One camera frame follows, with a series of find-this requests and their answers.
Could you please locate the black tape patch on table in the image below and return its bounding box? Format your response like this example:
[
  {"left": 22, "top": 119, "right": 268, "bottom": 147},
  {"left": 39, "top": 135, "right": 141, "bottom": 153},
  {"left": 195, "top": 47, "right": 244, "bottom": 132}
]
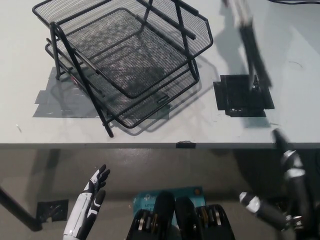
[{"left": 213, "top": 74, "right": 275, "bottom": 117}]

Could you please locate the black table leg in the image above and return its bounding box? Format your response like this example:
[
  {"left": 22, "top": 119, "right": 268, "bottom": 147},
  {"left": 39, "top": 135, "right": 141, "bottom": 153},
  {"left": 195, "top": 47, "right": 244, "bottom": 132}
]
[{"left": 0, "top": 186, "right": 43, "bottom": 231}]

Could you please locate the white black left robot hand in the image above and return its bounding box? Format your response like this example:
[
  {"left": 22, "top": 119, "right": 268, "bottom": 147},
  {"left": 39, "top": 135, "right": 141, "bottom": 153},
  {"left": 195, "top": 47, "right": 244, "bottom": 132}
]
[{"left": 62, "top": 163, "right": 111, "bottom": 240}]

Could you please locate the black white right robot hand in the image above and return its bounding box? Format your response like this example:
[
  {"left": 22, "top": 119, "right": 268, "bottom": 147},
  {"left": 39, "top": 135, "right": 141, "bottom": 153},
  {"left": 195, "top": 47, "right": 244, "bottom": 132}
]
[{"left": 238, "top": 128, "right": 310, "bottom": 232}]

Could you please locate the black mesh two-tier file tray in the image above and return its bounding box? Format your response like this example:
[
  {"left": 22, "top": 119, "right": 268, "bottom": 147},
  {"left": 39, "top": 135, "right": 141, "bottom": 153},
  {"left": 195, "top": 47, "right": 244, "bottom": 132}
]
[{"left": 31, "top": 0, "right": 214, "bottom": 138}]

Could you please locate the black pole with grey end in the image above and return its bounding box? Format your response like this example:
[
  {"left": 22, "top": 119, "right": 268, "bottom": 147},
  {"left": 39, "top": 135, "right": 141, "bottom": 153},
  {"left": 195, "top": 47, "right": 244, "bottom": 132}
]
[{"left": 221, "top": 0, "right": 274, "bottom": 89}]

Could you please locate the black tape patch on floor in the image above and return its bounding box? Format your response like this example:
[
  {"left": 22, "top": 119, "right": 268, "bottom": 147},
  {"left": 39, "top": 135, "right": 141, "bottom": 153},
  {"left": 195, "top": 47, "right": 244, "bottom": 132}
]
[{"left": 36, "top": 199, "right": 69, "bottom": 223}]

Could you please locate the teal printed box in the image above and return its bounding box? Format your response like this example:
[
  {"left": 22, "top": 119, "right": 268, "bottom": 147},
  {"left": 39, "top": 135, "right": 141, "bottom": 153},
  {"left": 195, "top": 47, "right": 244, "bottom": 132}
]
[{"left": 132, "top": 186, "right": 207, "bottom": 221}]

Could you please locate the black cable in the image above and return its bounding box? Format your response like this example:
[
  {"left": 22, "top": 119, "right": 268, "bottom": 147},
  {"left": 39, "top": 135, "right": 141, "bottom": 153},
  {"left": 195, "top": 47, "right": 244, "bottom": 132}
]
[{"left": 268, "top": 0, "right": 320, "bottom": 6}]

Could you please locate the small black tape strip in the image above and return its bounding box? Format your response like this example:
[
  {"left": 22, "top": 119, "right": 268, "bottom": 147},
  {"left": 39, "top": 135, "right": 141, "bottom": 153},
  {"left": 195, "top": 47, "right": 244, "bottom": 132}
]
[{"left": 176, "top": 141, "right": 197, "bottom": 149}]

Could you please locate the grey duct tape patch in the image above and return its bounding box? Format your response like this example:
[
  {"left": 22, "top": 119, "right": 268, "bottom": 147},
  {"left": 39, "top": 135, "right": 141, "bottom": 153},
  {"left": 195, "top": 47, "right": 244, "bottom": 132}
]
[{"left": 32, "top": 66, "right": 171, "bottom": 120}]

